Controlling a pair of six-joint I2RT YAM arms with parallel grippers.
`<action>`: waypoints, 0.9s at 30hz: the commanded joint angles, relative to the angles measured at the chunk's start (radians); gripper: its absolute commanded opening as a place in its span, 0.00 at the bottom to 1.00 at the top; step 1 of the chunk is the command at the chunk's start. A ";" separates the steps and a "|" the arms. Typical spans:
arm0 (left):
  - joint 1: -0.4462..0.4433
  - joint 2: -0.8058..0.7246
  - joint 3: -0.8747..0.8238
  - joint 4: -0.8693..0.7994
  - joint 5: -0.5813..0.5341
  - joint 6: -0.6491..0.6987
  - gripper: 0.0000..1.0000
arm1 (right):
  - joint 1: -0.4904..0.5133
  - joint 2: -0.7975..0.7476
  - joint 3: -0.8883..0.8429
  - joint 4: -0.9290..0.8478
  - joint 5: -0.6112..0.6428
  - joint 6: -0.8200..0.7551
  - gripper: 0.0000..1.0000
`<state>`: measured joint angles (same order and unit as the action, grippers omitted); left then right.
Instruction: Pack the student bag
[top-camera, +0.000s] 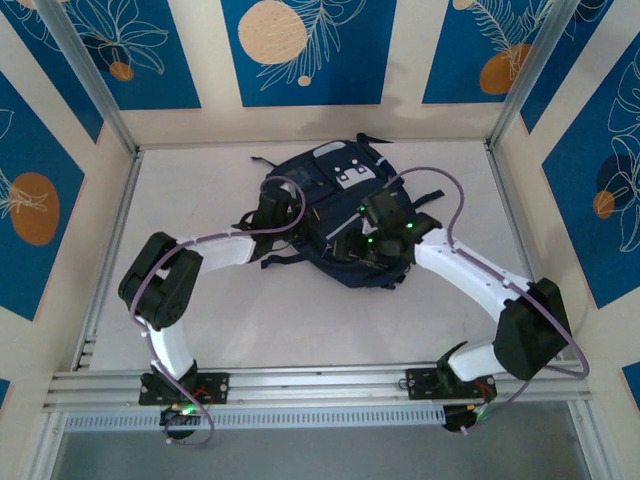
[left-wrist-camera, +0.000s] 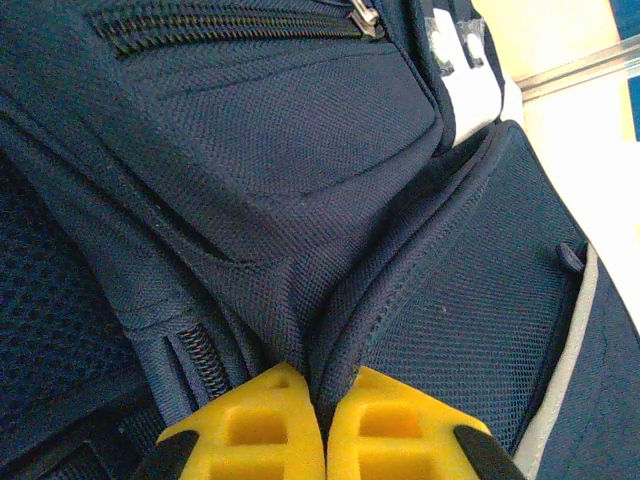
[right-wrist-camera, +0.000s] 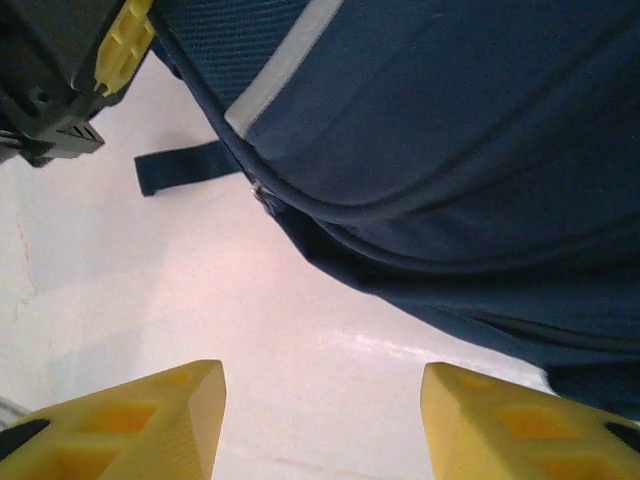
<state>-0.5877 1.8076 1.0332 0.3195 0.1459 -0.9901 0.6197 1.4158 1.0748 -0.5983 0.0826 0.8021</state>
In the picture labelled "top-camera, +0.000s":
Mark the black base connector box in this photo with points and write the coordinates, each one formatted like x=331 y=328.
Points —
x=460 y=420
x=177 y=422

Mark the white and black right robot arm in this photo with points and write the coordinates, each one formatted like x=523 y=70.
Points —
x=465 y=270

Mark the black right base connector box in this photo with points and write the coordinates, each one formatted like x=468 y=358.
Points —
x=460 y=420

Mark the aluminium cross rail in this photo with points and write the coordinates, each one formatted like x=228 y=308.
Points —
x=320 y=382

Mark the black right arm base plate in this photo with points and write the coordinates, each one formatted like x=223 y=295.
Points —
x=422 y=382

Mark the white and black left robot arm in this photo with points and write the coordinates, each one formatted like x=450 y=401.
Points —
x=225 y=250

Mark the navy blue student backpack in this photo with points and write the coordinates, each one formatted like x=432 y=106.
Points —
x=325 y=210

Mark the aluminium corner post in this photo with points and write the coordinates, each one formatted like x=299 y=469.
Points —
x=85 y=65
x=530 y=70

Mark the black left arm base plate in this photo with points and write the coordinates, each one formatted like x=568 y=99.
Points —
x=217 y=387

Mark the aluminium side rail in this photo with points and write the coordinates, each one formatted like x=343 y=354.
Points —
x=502 y=175
x=112 y=250

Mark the black left base connector box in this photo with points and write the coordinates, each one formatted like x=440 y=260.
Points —
x=177 y=422

